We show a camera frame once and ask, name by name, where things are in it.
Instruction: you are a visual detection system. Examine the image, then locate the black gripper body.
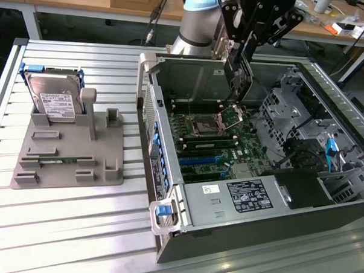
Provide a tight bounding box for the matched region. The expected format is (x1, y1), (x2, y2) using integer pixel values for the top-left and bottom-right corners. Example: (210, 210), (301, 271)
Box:
(238, 0), (297, 10)

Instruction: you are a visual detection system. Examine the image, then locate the black graphics card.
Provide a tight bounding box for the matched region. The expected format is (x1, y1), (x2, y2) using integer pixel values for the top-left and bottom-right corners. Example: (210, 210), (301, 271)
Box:
(209, 37), (256, 104)

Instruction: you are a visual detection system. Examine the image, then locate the cluttered wooden desk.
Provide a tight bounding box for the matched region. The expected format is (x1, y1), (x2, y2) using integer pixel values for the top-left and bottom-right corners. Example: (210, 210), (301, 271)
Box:
(275, 0), (364, 85)

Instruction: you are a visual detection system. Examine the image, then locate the white cylinder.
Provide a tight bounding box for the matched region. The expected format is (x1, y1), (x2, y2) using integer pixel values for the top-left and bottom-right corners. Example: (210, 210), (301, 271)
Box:
(313, 0), (333, 14)

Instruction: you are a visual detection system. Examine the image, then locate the white small box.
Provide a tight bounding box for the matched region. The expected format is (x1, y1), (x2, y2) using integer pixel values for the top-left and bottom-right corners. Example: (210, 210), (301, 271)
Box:
(331, 22), (356, 36)

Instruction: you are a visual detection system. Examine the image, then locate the metal disk bay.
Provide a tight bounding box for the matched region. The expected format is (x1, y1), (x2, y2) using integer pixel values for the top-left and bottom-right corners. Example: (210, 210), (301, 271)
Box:
(257, 67), (339, 150)

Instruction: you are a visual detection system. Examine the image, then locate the metal socket cover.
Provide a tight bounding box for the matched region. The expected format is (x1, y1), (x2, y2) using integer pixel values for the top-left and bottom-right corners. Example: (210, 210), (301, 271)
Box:
(215, 103), (247, 131)

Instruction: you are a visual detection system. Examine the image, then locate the thin locking lever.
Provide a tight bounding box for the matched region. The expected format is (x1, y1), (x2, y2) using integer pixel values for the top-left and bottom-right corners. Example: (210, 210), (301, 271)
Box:
(185, 92), (194, 117)

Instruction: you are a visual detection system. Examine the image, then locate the CPU socket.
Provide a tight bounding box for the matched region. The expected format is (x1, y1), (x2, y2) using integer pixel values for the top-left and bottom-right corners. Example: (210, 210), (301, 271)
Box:
(191, 117), (222, 138)

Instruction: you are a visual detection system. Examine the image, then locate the green motherboard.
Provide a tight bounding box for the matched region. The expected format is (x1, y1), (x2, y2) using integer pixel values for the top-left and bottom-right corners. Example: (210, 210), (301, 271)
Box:
(164, 98), (278, 188)

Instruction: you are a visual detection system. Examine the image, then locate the blue slot latch strip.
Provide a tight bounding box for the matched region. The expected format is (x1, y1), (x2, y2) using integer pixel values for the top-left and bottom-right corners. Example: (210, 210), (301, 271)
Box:
(148, 120), (173, 194)

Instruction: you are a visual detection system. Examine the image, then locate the silver chipset heatsink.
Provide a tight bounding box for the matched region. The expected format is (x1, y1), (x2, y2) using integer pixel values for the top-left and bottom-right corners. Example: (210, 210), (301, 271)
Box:
(231, 162), (256, 178)

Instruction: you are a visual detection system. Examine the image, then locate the black plastic shroud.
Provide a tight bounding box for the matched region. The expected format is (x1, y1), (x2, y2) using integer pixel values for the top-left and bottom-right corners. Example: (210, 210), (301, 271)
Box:
(258, 167), (338, 212)

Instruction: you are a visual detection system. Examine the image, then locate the black expansion slot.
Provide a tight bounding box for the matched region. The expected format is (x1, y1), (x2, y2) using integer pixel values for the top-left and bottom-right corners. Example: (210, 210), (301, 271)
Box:
(181, 168), (228, 184)

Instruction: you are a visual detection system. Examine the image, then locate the silver hard disk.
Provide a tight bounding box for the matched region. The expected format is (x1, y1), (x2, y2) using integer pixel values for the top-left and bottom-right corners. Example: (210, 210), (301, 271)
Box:
(21, 70), (86, 124)

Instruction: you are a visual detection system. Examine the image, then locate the grey power supply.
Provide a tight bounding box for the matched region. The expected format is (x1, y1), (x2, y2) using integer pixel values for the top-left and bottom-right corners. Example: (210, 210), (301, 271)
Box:
(177, 171), (293, 233)

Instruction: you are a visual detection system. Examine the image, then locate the blue disk carrier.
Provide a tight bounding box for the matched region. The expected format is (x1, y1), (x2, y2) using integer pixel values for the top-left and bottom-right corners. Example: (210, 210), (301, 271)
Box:
(17, 62), (88, 115)

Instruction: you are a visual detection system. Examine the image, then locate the grey parts rack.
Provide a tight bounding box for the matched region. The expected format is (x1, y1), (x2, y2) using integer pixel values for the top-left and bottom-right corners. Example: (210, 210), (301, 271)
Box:
(9, 83), (128, 195)

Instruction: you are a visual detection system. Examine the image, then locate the black open PC case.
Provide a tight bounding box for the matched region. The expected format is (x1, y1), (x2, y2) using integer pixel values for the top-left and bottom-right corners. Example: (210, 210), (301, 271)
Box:
(129, 51), (364, 273)

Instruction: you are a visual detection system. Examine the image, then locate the green RAM stick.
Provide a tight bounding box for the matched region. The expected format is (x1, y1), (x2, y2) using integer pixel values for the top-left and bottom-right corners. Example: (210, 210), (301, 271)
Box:
(38, 156), (79, 166)

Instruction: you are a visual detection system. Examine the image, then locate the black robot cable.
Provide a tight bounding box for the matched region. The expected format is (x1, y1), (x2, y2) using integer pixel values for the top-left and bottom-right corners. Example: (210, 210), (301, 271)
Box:
(143, 0), (173, 48)

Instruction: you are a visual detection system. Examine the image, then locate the black wire bundle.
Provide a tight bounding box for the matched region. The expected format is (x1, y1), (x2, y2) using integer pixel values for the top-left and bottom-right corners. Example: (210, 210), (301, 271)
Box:
(281, 136), (364, 181)

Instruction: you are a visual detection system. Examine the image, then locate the blue wire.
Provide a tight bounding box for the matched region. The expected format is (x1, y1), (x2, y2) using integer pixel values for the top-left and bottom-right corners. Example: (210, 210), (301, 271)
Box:
(325, 137), (340, 174)

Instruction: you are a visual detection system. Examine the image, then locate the blue handle clip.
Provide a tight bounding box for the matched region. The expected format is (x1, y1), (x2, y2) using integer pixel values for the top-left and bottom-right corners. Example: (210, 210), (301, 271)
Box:
(155, 204), (171, 217)

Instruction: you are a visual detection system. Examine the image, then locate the clear case handle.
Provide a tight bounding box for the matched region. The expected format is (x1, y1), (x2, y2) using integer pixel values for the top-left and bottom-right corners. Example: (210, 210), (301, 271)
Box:
(147, 197), (182, 236)

